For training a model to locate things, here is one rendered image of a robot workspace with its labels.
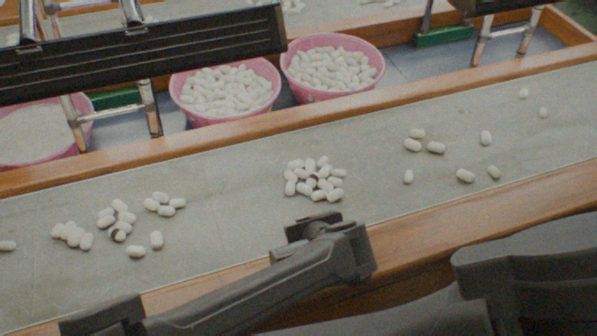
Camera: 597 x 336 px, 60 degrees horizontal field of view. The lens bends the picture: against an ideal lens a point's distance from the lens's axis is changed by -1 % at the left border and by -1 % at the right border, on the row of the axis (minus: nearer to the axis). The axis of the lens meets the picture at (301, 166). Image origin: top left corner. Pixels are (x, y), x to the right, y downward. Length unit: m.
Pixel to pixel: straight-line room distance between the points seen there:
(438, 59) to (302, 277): 1.09
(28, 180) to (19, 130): 0.20
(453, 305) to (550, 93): 1.23
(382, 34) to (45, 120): 0.92
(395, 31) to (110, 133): 0.84
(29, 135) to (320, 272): 0.84
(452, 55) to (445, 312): 1.40
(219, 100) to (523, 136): 0.71
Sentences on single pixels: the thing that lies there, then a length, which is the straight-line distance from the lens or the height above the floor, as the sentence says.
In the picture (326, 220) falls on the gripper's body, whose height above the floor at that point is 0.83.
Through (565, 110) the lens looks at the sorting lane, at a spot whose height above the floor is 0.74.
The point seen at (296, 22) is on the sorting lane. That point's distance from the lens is 1.56.
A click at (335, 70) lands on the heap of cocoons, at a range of 1.38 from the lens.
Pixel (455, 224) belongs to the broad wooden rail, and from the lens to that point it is 1.01.
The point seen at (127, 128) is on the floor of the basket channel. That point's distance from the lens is 1.33.
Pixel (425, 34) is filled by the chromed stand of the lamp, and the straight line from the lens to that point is 1.61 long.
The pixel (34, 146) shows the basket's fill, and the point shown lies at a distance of 1.26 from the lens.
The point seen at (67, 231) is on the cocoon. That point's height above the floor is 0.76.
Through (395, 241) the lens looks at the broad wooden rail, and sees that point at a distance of 0.96.
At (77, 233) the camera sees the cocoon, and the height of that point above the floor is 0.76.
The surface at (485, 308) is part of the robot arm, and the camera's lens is 0.25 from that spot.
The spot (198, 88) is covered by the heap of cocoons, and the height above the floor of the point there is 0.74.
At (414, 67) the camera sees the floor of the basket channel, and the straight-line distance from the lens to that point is 1.54.
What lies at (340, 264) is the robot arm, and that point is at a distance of 0.67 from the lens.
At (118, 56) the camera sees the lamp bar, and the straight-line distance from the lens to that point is 0.82.
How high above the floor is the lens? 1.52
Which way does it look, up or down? 46 degrees down
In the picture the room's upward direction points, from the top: 3 degrees clockwise
